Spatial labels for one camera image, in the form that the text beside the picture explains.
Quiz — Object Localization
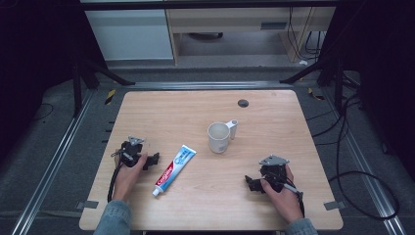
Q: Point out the blue and white toothpaste tube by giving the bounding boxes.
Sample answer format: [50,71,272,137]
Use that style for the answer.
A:
[152,144,198,198]

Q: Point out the metal floor rail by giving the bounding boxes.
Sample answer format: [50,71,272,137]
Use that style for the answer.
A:
[321,87,409,235]
[11,89,96,235]

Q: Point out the white cabinet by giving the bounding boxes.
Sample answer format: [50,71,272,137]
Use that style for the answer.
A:
[83,9,175,62]

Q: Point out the person's right hand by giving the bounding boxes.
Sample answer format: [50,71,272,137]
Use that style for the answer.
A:
[259,164,305,225]

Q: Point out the person's left hand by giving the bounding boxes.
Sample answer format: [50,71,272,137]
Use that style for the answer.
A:
[112,153,149,204]

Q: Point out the black metal stand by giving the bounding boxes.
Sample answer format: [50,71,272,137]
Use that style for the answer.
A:
[279,57,347,115]
[70,48,136,118]

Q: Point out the hanging black cables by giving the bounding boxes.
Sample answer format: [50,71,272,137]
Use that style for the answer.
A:
[287,7,325,62]

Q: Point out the black looped floor cable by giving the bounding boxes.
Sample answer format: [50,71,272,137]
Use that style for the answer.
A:
[327,170,401,220]

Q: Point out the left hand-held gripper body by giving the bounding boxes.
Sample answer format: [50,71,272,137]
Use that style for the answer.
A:
[112,135,146,169]

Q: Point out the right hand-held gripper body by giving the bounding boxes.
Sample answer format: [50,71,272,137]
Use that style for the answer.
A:
[258,154,292,194]

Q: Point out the grey tape strip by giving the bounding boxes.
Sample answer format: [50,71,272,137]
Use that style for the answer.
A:
[76,200,100,211]
[323,200,346,212]

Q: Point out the left hand-held gripper cable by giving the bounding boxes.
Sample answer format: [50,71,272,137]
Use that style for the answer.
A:
[107,162,124,204]

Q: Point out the white cup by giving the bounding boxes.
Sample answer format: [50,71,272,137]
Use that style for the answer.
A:
[207,118,239,155]

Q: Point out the right hand-held gripper cable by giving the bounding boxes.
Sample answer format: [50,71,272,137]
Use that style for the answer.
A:
[282,181,306,219]

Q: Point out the hand-held gripper cable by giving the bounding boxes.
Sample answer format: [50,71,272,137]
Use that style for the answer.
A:
[282,181,306,219]
[107,162,124,204]

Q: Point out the yellow and black tape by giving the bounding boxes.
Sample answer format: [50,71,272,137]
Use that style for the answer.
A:
[104,88,117,106]
[307,86,326,102]

